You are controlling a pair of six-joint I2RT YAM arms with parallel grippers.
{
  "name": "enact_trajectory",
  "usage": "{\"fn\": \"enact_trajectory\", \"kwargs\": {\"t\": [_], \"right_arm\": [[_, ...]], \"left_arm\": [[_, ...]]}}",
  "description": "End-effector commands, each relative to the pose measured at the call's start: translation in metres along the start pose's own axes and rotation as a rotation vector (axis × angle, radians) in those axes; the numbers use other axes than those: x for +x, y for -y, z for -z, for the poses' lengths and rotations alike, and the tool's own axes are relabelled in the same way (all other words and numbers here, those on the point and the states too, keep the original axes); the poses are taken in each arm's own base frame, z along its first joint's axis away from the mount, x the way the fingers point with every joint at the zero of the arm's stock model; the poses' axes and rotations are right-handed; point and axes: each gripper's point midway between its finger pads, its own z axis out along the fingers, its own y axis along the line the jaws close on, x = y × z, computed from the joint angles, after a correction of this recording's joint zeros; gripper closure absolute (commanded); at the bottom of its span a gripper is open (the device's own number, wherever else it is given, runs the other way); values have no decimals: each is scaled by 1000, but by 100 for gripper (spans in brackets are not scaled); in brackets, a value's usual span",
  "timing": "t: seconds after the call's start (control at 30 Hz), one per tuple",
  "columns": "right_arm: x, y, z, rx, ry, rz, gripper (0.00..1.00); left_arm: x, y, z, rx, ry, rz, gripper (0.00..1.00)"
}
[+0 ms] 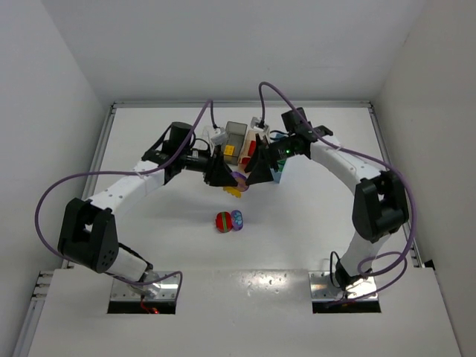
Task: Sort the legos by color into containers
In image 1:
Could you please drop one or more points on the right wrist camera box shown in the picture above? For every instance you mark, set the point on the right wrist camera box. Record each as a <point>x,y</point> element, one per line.
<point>259,125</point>

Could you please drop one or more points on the purple flower print lego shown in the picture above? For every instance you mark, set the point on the purple flower print lego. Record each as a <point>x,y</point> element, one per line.
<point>237,220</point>

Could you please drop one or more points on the metal base plate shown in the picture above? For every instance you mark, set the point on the metal base plate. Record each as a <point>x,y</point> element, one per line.
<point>162,286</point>
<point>323,291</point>

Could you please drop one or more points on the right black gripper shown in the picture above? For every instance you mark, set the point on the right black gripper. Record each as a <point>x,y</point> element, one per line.
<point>266,160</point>

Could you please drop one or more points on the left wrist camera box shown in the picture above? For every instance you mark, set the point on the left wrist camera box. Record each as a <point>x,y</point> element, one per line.
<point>218,136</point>

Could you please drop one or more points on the clear plastic container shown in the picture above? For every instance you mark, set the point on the clear plastic container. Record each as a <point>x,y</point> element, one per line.
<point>207,133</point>

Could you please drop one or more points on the blue plastic container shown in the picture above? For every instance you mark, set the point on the blue plastic container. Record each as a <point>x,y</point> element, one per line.
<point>277,173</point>

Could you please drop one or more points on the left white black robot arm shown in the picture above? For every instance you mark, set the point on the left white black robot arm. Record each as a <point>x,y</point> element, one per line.
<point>89,235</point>

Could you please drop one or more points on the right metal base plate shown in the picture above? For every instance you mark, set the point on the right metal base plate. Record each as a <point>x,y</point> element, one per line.
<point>323,291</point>

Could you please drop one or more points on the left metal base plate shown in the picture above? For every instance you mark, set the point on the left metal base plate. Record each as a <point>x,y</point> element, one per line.
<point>162,286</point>

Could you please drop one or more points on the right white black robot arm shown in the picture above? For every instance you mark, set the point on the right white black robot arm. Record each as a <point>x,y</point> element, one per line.
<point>380,206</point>

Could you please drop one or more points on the smoky grey plastic container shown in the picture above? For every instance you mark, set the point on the smoky grey plastic container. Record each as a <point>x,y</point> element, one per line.
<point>236,137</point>

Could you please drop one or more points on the yellow curved lego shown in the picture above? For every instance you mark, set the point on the yellow curved lego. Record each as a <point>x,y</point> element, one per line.
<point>234,191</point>

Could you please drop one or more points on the orange translucent plastic container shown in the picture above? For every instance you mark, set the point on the orange translucent plastic container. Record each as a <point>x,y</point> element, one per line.
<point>250,136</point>

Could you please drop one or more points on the yellow orange bird lego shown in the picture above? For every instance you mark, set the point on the yellow orange bird lego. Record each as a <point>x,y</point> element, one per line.
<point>229,150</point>

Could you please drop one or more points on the purple striped oval lego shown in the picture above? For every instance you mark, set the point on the purple striped oval lego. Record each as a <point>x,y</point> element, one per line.
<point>241,181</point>

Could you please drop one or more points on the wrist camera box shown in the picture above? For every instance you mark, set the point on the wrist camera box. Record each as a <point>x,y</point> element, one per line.
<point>218,136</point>
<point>259,125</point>

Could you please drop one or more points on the red base lego brick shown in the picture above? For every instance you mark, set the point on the red base lego brick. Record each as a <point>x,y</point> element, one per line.
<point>252,148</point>

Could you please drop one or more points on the red round striped lego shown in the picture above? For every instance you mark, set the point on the red round striped lego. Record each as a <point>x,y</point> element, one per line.
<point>223,222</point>

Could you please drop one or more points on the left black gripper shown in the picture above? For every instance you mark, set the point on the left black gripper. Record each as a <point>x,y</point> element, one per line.
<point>210,167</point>

